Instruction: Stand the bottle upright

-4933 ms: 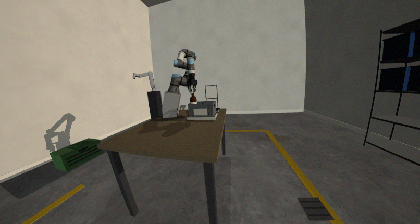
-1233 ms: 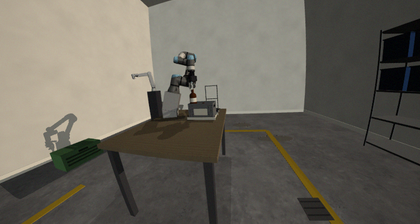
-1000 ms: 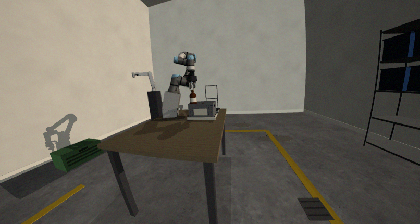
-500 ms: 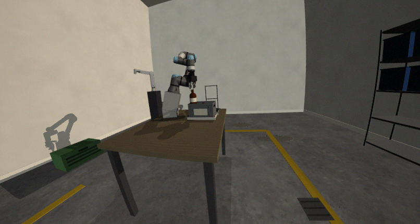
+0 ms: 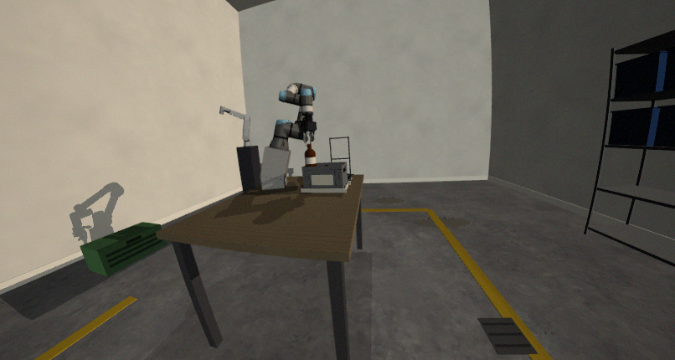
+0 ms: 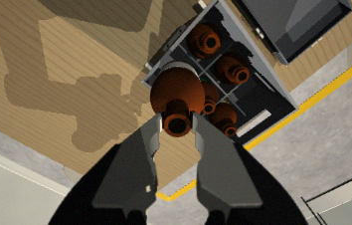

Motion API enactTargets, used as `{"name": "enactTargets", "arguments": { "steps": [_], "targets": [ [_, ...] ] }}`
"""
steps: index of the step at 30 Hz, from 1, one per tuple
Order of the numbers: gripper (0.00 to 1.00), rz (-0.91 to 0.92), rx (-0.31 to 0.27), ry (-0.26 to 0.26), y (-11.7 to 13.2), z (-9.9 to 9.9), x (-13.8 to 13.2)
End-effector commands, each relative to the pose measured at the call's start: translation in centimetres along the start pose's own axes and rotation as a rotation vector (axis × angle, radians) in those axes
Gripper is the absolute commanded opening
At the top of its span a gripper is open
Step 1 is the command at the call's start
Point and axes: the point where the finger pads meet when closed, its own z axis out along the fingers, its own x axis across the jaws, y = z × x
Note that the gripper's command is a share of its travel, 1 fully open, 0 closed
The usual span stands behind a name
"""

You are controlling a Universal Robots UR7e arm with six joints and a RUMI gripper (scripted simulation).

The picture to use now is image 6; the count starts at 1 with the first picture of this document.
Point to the black divided crate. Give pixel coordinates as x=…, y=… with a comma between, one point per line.
x=263, y=91

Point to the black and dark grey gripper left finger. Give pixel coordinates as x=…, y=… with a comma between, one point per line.
x=124, y=179

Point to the brown glass bottle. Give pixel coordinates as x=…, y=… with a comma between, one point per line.
x=211, y=95
x=230, y=69
x=224, y=118
x=177, y=90

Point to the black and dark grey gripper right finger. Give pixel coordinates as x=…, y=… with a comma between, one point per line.
x=230, y=179

